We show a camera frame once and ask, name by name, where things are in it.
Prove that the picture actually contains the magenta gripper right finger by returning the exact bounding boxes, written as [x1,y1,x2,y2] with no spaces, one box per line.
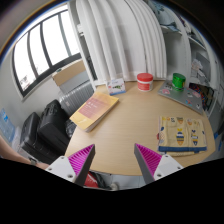
[134,144,182,184]

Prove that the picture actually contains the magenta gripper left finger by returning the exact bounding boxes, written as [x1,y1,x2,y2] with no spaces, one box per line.
[47,144,95,186]

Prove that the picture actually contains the person's forearm with watch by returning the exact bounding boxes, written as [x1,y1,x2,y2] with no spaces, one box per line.
[0,136,48,170]

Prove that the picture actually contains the yellow patterned folded towel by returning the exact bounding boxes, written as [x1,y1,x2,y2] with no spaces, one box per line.
[158,116,207,153]

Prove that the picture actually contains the red object under table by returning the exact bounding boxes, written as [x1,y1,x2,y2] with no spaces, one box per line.
[84,172,99,188]

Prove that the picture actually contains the black bag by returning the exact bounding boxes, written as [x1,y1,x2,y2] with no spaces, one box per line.
[38,100,69,155]

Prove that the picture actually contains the yellow and pink book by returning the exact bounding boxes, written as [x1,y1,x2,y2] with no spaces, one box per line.
[70,92,119,132]

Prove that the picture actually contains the black suitcase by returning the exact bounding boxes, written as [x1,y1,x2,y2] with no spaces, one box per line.
[18,111,61,165]

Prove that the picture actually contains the silver ribbed suitcase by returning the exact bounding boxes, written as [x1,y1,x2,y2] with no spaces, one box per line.
[59,81,94,116]

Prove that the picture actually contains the grey laptop with stickers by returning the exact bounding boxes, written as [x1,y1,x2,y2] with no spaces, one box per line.
[158,81,203,114]

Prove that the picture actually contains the white jar with red lid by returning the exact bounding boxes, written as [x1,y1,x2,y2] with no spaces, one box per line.
[137,73,153,92]

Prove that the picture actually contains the small white card box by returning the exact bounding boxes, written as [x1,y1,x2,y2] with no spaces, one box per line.
[106,78,126,95]

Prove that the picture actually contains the green metal tin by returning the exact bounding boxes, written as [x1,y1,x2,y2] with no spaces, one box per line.
[172,73,186,91]

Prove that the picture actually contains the brown cardboard box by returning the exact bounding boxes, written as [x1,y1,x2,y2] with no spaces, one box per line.
[52,59,85,86]

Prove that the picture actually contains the white open shelf unit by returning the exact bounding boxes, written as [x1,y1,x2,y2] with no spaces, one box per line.
[148,1,221,117]

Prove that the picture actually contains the black framed window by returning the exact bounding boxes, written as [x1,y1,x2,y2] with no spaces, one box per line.
[12,4,81,97]

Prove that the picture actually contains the white wardrobe doors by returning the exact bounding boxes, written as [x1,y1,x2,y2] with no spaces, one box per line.
[68,0,167,87]

